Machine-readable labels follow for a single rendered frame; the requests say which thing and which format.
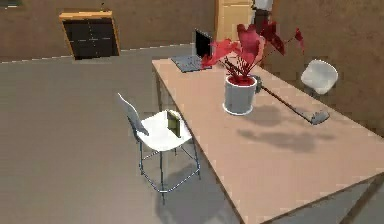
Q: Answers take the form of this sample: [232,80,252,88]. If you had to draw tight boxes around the dark grey laptop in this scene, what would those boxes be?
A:
[170,28,214,74]

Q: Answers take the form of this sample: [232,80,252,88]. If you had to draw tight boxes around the pale wooden dining table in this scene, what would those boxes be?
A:
[151,57,384,224]

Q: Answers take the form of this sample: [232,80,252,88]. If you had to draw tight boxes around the olive green box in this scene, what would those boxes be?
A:
[166,110,182,138]

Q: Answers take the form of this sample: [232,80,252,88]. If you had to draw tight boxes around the white chair metal legs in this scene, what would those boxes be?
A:
[116,92,202,205]

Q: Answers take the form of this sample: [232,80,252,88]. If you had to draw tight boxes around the red house plant grey pot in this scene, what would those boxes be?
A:
[201,19,306,117]

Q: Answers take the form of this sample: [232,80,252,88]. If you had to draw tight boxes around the pale wooden door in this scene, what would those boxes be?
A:
[214,0,256,42]

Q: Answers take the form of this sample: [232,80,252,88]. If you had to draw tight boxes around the wooden shelf dark inside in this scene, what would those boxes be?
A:
[58,10,122,61]

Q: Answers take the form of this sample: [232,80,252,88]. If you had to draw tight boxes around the white round chair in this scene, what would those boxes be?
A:
[300,59,339,98]

